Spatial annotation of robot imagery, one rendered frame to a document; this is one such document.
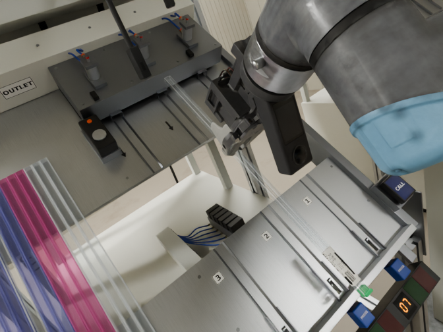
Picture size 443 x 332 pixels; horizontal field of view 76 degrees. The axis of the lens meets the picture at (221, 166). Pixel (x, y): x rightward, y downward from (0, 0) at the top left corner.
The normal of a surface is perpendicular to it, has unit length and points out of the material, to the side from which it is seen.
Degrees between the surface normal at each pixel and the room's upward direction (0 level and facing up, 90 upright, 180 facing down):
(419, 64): 54
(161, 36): 43
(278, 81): 123
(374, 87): 70
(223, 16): 90
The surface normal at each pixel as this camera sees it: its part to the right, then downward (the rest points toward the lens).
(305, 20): -0.84, 0.33
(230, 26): 0.61, 0.12
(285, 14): -0.82, 0.50
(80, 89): 0.11, -0.49
